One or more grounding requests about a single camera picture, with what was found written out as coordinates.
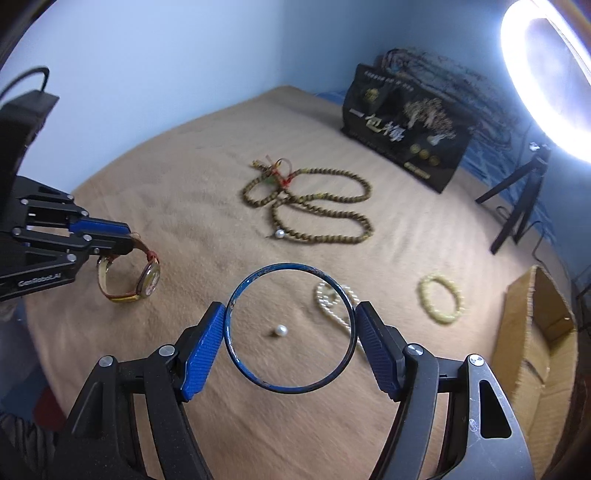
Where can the black snack bag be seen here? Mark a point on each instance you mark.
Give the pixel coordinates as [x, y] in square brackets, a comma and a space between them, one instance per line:
[415, 129]

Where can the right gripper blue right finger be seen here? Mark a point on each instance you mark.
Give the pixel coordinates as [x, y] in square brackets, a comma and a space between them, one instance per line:
[482, 438]

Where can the white ring light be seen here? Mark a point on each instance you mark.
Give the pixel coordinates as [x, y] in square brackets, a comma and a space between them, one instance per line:
[546, 50]

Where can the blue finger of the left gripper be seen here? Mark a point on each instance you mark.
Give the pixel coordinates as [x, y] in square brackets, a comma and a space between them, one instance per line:
[92, 246]
[99, 227]

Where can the cardboard box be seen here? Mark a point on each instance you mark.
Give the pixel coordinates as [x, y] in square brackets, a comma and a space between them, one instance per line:
[535, 361]

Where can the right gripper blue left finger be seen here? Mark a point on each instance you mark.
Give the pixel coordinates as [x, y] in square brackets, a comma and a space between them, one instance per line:
[100, 439]

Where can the loose white pearl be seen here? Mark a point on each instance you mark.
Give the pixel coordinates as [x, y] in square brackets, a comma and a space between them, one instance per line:
[281, 330]

